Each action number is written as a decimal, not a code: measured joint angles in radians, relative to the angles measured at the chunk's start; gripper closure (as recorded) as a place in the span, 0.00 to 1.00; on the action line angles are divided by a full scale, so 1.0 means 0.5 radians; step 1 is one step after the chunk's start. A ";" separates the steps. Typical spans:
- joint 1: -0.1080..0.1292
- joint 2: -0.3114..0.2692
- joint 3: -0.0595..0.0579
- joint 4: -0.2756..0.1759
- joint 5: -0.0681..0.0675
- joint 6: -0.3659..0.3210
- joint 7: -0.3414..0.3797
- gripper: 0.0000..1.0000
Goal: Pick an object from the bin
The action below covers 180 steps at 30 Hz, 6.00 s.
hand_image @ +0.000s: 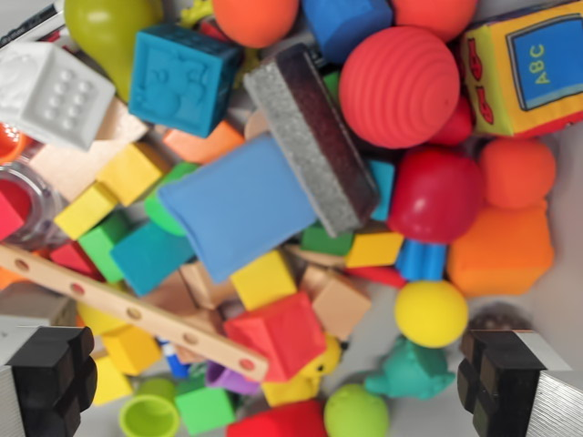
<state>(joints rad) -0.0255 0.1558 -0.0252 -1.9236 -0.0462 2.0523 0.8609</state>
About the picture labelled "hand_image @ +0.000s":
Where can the teal rubber animal toy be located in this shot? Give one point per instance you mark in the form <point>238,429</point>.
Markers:
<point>410,371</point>

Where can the purple plastic piece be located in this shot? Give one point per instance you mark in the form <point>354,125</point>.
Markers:
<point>232,380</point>

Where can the dark spiky ball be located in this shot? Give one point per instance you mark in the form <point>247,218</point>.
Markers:
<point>498,316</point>

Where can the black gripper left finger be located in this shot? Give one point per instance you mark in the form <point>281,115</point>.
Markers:
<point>45,378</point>

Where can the large tan wooden block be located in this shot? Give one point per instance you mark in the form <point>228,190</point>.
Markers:
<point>68,164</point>

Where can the grey black foam eraser block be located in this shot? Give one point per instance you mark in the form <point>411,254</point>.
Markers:
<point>314,136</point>

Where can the green foam cylinder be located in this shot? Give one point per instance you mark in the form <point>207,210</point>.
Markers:
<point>164,214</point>

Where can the green foam block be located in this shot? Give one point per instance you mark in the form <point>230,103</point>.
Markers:
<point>323,239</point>
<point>100,246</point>

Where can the clear jar with red lid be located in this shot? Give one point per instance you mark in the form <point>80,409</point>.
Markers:
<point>23,205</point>

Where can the white embossed rubber cube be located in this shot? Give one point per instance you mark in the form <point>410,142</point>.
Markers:
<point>50,91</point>

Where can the blue fabric cushion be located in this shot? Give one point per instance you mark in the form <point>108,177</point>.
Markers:
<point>241,205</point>

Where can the yellow rubber duck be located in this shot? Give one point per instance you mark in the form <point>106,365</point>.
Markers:
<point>296,389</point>

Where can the matte orange rubber ball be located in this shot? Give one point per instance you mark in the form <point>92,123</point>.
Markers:
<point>517,173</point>

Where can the smooth orange ball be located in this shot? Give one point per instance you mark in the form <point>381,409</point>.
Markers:
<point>255,20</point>
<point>435,16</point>

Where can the red plastic apple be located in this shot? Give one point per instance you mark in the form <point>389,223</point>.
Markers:
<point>435,193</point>

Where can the round tan wooden piece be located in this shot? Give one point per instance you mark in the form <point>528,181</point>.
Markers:
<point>257,125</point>

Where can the olive green plastic pear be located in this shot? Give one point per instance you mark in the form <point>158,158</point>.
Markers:
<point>105,32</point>

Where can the red wooden cube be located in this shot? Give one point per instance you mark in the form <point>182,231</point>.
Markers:
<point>282,332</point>

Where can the dark blue foam block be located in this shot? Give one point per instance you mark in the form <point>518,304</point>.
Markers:
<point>346,25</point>

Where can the blue ridged plastic piece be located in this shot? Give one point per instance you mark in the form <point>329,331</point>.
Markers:
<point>421,261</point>

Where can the blue marker pen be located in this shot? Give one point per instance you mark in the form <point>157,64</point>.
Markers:
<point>175,362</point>

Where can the orange foam block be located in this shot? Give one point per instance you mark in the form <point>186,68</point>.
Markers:
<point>501,250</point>
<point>205,145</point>

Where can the teal embossed rubber cube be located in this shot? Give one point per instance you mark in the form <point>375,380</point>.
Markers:
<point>182,82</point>

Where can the yellow foam cube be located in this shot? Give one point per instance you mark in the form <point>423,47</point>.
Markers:
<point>264,280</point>

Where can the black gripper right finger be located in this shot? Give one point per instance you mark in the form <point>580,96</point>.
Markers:
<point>505,382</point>

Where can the orange foam block right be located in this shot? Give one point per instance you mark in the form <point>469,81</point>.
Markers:
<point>501,250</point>

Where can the small red plastic toy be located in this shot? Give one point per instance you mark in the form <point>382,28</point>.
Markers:
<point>457,125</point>

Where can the green bumpy ball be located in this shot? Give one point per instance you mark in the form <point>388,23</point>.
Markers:
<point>355,414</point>

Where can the fabric ABC cube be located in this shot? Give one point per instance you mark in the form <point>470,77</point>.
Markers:
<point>528,73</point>

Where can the red ribbed rubber ball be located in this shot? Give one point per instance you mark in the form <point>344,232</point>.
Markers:
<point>398,86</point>

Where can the teal foam block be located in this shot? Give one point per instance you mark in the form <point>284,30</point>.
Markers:
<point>150,257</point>
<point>383,186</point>

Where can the yellow ball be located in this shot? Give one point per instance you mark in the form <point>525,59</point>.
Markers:
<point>430,314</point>

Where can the green foam cube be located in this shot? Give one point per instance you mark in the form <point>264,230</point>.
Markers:
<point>205,409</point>

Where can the lime green plastic cup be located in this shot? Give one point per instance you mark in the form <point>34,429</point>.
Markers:
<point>150,416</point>

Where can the red foam block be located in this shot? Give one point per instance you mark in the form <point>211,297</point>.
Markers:
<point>278,421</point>
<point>75,261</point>

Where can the wooden strip with holes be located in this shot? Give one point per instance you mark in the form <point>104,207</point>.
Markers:
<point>105,300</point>

